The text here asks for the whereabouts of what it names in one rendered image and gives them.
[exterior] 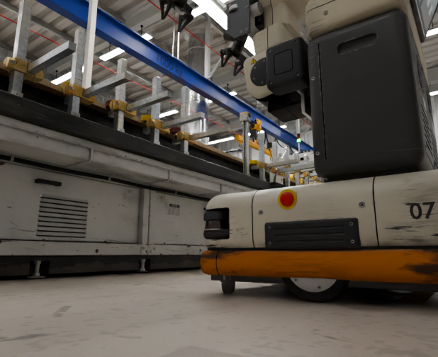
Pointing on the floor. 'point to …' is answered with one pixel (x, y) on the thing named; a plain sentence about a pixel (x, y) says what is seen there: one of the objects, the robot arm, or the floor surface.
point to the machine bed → (83, 212)
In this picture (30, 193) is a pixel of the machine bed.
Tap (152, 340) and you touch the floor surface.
